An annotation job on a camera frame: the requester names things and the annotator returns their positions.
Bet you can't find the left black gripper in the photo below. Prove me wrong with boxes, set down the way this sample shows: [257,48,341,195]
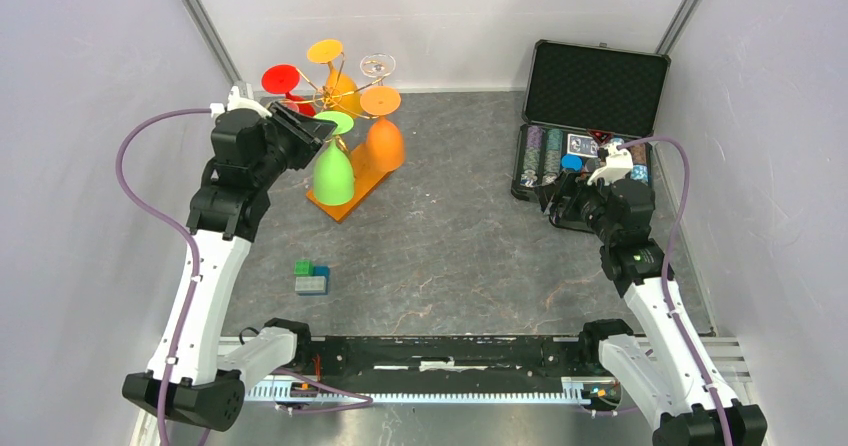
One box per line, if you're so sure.
[253,100,338,188]

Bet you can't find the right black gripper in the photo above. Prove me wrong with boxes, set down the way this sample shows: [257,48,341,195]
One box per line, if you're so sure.
[533,167,620,244]

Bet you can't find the green plastic wine glass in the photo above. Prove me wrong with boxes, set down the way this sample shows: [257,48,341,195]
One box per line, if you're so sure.
[312,110,355,206]

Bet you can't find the orange plastic wine glass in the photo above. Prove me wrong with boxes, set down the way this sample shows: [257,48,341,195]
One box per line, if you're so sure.
[360,86,405,172]

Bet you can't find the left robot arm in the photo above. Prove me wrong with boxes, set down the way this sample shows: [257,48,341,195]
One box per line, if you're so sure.
[115,104,336,431]

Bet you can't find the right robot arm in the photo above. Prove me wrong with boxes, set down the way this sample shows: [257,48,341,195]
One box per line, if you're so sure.
[534,172,768,445]

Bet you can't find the yellow-orange plastic wine glass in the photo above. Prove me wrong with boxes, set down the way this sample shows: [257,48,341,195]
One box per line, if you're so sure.
[307,39,364,118]

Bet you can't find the red plastic wine glass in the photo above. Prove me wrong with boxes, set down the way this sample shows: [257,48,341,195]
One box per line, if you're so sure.
[261,64,316,116]

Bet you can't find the wooden rack base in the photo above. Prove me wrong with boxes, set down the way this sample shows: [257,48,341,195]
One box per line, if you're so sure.
[306,141,390,223]

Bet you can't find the clear wine glass back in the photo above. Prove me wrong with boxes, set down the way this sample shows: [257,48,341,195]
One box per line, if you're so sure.
[360,53,397,88]

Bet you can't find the blue poker chip disc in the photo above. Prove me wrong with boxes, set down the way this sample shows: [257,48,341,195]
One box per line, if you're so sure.
[560,154,584,172]

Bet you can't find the playing card deck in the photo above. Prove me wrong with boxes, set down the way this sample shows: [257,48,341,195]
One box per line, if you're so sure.
[566,133,599,157]

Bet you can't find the black poker chip case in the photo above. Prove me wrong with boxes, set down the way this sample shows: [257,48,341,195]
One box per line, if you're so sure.
[510,40,671,201]

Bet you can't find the green toy brick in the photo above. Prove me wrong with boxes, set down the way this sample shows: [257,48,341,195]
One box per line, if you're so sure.
[293,259,314,277]

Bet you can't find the blue toy brick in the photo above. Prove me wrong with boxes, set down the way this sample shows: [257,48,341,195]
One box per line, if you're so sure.
[313,265,331,281]

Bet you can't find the grey toy brick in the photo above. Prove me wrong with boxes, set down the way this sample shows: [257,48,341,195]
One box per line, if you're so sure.
[294,275,328,296]

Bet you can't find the gold wire glass rack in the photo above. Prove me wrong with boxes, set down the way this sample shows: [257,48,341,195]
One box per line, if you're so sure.
[262,52,401,120]

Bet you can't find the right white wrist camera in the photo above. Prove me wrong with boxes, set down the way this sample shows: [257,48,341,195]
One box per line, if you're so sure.
[586,144,634,186]

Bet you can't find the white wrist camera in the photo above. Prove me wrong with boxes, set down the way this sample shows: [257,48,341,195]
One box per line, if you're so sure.
[586,144,634,186]
[210,84,271,120]

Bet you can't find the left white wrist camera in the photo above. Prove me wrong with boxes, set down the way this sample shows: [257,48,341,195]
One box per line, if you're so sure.
[210,84,271,120]

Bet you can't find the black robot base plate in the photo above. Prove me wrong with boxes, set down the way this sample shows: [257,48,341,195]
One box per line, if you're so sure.
[286,335,614,395]

